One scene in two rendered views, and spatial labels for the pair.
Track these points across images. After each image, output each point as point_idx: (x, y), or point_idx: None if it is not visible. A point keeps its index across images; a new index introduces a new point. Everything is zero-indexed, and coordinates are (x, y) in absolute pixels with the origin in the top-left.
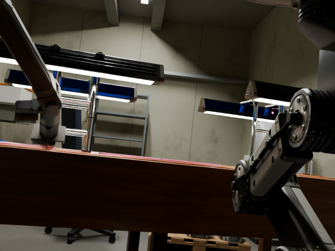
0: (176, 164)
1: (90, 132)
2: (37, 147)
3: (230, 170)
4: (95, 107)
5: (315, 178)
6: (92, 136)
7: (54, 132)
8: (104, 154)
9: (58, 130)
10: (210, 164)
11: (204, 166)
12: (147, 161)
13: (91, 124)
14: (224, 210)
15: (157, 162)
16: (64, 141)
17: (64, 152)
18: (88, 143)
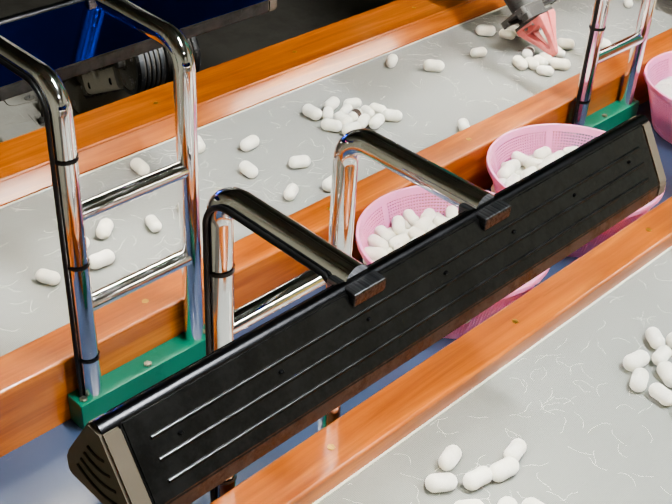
0: (286, 40)
1: (583, 59)
2: (612, 61)
3: (218, 65)
4: (595, 4)
5: (78, 115)
6: (582, 70)
7: (507, 6)
8: (530, 102)
9: (511, 5)
10: (367, 207)
11: (267, 70)
12: (326, 34)
13: (587, 41)
14: None
15: (314, 36)
16: (501, 25)
17: (407, 3)
18: (578, 82)
